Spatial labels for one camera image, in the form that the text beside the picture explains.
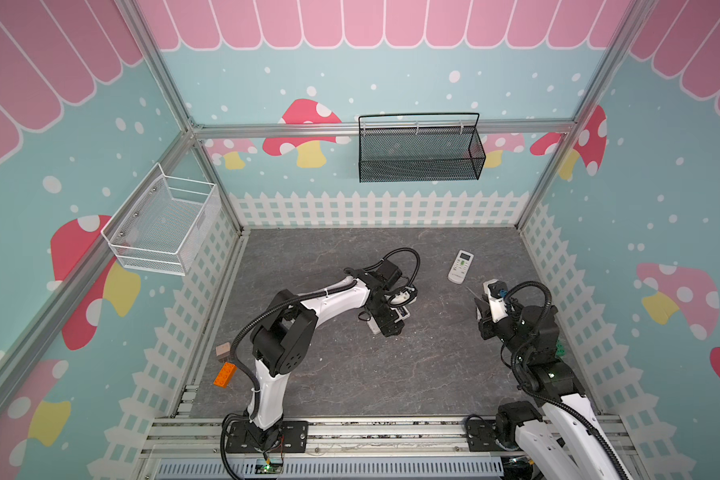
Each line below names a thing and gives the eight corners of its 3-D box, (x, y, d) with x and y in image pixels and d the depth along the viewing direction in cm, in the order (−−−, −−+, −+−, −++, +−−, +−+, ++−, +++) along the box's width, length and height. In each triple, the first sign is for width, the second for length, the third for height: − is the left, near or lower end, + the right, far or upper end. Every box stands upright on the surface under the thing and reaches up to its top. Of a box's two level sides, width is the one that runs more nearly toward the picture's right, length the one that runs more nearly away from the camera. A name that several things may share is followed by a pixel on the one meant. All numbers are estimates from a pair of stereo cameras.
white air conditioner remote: (445, 278, 108) (446, 275, 106) (457, 251, 116) (458, 248, 114) (463, 286, 106) (464, 282, 104) (474, 258, 114) (476, 254, 112)
